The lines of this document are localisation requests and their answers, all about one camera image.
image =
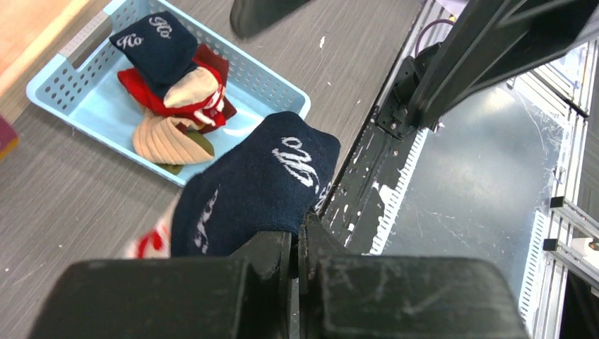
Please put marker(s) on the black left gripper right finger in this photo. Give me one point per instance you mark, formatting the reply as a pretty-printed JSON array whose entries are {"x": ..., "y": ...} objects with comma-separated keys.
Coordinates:
[{"x": 315, "y": 242}]

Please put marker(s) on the striped beige sock front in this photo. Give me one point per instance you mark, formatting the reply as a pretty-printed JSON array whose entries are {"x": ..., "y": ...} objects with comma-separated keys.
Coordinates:
[{"x": 171, "y": 142}]

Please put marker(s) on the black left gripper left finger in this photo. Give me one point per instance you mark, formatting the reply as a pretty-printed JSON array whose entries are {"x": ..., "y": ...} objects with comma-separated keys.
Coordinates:
[{"x": 267, "y": 294}]

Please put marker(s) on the striped beige sock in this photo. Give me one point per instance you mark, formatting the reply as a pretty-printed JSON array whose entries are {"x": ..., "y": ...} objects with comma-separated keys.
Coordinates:
[
  {"x": 171, "y": 142},
  {"x": 203, "y": 90}
]

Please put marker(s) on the purple striped sock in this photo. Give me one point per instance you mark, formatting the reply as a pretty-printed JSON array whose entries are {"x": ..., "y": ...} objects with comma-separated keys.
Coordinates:
[{"x": 9, "y": 138}]

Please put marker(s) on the wooden hanger stand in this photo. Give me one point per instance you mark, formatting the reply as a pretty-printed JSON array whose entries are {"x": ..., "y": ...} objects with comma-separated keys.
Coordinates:
[{"x": 28, "y": 27}]

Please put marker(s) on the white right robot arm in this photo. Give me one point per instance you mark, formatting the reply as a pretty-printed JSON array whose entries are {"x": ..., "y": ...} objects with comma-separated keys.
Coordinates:
[{"x": 488, "y": 43}]

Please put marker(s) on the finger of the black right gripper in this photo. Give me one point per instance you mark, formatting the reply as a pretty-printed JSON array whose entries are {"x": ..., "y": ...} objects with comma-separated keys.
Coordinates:
[{"x": 249, "y": 18}]

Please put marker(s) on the navy sock with white cuff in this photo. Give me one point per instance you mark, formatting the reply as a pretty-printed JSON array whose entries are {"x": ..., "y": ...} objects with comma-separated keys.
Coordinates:
[{"x": 160, "y": 48}]

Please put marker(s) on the red santa sock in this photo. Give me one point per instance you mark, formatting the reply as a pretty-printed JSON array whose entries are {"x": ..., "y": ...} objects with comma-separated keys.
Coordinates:
[{"x": 140, "y": 91}]

